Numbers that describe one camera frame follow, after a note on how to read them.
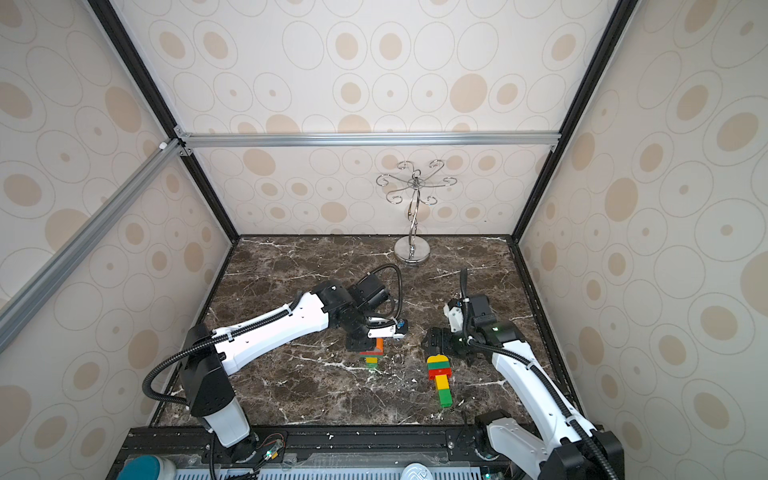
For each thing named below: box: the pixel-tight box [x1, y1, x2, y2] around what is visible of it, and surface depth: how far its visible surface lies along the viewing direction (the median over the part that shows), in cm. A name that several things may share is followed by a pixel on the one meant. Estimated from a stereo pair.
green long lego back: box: [427, 362, 451, 370], surface depth 87 cm
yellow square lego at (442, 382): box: [435, 374, 450, 390], surface depth 83 cm
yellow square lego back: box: [426, 354, 449, 363], surface depth 87 cm
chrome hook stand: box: [376, 159, 458, 263], surface depth 96 cm
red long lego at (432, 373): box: [428, 368, 453, 381], surface depth 85 cm
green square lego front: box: [438, 389, 453, 408], surface depth 81 cm
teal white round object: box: [117, 454, 177, 480], surface depth 68 cm
